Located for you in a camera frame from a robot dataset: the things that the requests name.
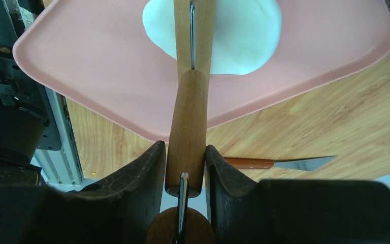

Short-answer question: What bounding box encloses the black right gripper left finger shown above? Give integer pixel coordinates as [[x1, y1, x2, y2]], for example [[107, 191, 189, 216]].
[[0, 141, 166, 243]]

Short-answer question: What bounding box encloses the white dough ball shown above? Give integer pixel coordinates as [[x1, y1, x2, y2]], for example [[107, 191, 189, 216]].
[[142, 0, 282, 75]]

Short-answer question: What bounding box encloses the metal dough scraper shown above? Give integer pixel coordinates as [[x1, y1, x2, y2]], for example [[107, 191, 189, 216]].
[[225, 156, 337, 171]]

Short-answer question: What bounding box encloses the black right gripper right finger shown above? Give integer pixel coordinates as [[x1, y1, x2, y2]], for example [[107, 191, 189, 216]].
[[205, 145, 390, 243]]

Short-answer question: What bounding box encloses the wooden dough roller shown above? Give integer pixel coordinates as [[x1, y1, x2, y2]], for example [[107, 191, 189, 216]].
[[146, 0, 216, 244]]

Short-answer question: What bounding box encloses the pink rectangular tray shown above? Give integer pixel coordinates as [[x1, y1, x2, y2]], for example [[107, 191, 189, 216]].
[[13, 1, 390, 141]]

